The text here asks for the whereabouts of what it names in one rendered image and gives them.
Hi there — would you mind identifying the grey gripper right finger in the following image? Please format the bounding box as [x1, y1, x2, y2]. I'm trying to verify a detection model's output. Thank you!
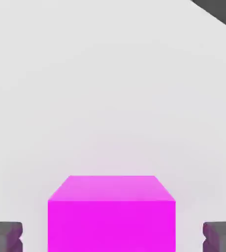
[202, 221, 226, 252]

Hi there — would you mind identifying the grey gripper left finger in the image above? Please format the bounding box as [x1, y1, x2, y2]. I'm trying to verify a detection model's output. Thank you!
[0, 221, 24, 252]

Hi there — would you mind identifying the small magenta cube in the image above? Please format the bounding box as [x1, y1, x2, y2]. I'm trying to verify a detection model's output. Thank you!
[47, 175, 176, 252]

